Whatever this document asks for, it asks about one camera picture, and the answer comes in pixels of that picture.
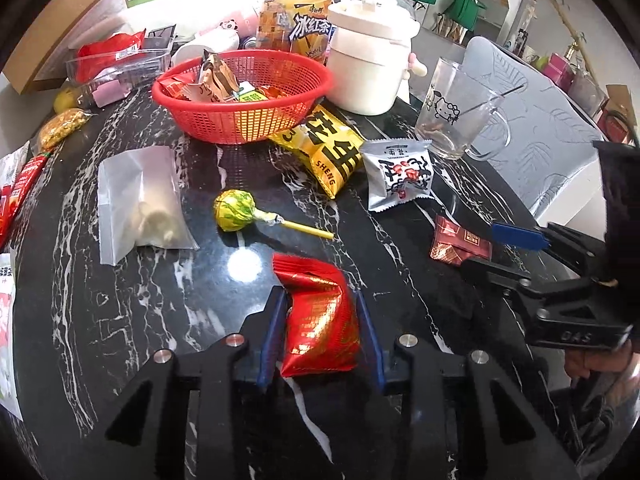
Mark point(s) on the clear plastic container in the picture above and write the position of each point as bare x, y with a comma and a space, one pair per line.
105, 78

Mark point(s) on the yellow snack mix bag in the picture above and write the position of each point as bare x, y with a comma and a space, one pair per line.
60, 127

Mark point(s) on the green yellow lollipop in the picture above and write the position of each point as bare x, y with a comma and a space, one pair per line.
234, 210

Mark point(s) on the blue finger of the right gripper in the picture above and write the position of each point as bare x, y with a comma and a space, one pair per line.
519, 237

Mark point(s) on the yellow lemon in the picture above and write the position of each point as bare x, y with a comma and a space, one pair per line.
66, 99

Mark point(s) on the white peanut snack packet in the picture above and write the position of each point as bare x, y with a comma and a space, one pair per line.
398, 171

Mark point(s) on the red gold snack packet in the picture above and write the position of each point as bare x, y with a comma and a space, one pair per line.
322, 329
181, 87

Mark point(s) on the grey leaf pattern chair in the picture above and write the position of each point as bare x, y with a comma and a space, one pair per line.
550, 163

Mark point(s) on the brown striped snack packet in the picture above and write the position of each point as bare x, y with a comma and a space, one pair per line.
216, 81

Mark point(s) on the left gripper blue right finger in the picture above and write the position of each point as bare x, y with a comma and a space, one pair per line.
372, 353

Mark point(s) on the white electric cooking pot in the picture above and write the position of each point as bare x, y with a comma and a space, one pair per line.
370, 54

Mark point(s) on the person right hand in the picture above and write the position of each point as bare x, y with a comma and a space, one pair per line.
581, 363

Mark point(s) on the glass mug with cat print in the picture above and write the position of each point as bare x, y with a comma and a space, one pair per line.
452, 91

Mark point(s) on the yellow peanut snack bag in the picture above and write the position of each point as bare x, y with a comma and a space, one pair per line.
327, 147

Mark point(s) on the pink panda cup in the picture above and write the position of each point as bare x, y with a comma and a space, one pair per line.
244, 22

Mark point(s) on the green yellow drink sachet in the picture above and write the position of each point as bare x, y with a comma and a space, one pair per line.
248, 93

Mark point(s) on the red bag in container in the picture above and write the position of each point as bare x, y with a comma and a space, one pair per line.
108, 53

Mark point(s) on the dark red candy packet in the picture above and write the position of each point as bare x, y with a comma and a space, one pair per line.
453, 244

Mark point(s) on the white patterned small packet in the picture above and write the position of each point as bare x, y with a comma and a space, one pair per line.
12, 164

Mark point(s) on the white green sticker pack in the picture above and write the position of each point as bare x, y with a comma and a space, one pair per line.
9, 399

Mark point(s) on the clear zip bag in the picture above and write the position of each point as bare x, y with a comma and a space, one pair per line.
139, 204

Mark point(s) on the iced tea bottle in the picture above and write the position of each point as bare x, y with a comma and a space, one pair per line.
296, 26

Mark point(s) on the metal spoon in mug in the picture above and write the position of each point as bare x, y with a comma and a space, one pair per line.
498, 97

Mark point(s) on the white tissue roll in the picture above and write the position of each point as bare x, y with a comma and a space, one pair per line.
216, 40

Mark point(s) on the orange red snack packet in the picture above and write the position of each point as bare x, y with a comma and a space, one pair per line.
271, 92

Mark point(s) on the red long snack stick packet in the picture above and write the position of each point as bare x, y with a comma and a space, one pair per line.
24, 182

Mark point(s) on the cardboard box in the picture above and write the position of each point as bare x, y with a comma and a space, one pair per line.
39, 60

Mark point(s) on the red plastic basket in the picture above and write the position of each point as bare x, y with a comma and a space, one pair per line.
236, 122

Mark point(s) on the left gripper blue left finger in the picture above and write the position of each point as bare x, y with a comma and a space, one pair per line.
275, 312

